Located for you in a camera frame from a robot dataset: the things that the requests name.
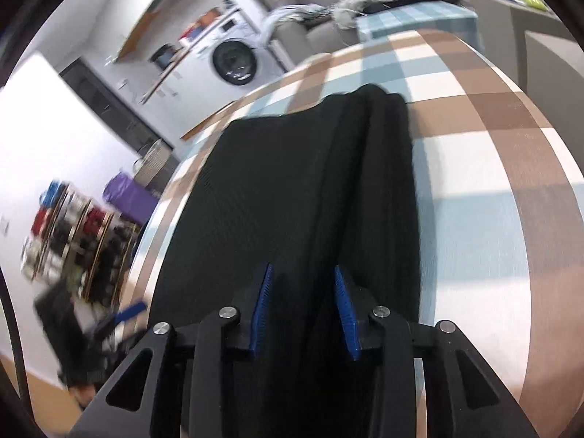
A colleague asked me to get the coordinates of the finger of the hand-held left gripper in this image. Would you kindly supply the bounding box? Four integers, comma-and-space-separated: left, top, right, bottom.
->
93, 300, 149, 335

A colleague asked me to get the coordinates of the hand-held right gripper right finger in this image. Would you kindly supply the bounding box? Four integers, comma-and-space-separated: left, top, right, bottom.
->
333, 265, 541, 438

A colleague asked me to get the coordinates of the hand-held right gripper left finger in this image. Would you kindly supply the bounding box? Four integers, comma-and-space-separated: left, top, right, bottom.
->
68, 263, 274, 438

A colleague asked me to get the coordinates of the black knit sweater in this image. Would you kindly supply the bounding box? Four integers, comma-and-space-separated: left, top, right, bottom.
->
148, 83, 423, 438

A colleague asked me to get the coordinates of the shoe rack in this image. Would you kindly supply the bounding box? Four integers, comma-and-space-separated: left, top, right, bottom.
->
20, 180, 142, 306

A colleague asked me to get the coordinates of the purple bin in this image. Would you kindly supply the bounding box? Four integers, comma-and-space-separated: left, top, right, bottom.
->
104, 171, 158, 226

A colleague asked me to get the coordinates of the woven laundry basket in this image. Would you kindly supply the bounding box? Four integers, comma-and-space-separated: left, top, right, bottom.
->
132, 139, 181, 188

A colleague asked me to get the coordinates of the brown blue checked tablecloth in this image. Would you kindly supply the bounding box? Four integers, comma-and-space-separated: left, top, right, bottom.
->
130, 28, 569, 438

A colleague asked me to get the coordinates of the black framed door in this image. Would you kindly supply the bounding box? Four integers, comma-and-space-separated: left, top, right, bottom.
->
59, 57, 174, 158

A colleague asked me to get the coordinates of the white washing machine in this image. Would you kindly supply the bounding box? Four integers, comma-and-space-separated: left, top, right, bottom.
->
189, 7, 286, 101

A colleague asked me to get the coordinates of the black cooking pot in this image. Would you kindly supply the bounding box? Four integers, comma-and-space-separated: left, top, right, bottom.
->
150, 45, 176, 70

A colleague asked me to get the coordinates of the grey sofa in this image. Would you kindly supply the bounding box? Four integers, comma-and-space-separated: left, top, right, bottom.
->
269, 18, 366, 71

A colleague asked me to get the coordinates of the teal checked tablecloth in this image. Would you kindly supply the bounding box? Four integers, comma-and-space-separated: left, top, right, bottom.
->
356, 0, 477, 42

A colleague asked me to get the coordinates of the pale grey garment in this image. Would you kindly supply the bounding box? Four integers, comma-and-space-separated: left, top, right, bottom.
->
328, 0, 393, 28

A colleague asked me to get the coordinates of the beige side cabinet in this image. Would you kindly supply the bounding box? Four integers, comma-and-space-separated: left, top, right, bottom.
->
522, 30, 584, 101

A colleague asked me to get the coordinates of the white wall cabinet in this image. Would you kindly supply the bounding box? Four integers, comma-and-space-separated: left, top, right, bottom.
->
116, 0, 206, 60

